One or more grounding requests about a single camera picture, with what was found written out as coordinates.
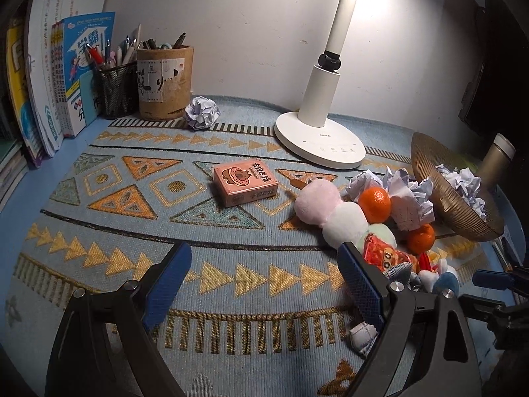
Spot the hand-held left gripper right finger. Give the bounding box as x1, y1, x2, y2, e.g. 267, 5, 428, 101
337, 241, 484, 397

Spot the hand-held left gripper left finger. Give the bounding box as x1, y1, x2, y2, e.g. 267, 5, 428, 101
45, 241, 193, 397

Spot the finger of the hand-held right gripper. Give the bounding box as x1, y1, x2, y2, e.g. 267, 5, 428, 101
473, 267, 529, 298
459, 293, 519, 324

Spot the golden ribbed bowl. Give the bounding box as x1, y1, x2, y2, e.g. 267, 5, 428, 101
410, 132, 506, 242

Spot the white cat plush toy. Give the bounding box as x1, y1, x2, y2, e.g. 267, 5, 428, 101
349, 254, 460, 355

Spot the red orange snack packet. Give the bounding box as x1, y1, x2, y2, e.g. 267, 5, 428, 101
363, 234, 419, 274

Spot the three-ball dango plush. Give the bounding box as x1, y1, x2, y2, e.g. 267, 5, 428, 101
291, 178, 398, 259

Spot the orange mandarin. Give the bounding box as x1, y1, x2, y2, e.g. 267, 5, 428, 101
358, 187, 391, 224
407, 223, 436, 255

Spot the patterned woven table mat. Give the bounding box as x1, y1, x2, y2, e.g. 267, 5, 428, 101
0, 93, 521, 397

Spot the crumpled pale pink paper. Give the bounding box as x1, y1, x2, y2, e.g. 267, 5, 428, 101
390, 196, 437, 232

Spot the gold thermos bottle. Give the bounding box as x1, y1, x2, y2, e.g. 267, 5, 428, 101
475, 133, 516, 188

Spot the pink card box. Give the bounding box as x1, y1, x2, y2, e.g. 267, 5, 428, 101
212, 161, 278, 208

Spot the stack of flat books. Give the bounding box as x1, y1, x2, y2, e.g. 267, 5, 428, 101
0, 138, 28, 212

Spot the white desk lamp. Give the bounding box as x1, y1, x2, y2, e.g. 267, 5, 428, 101
274, 0, 367, 170

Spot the black mesh pen holder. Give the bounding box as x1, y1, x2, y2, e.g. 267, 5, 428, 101
97, 62, 140, 120

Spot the brown cardboard pen holder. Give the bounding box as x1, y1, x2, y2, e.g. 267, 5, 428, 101
136, 45, 194, 121

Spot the black monitor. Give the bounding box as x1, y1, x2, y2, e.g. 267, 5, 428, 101
444, 0, 529, 134

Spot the row of upright books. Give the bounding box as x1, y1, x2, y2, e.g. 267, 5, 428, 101
5, 0, 117, 169

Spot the bunch of colourful pens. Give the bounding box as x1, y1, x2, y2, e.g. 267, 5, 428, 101
85, 25, 143, 72

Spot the bunch of dark pens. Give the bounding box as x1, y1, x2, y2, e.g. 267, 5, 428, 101
142, 32, 187, 51

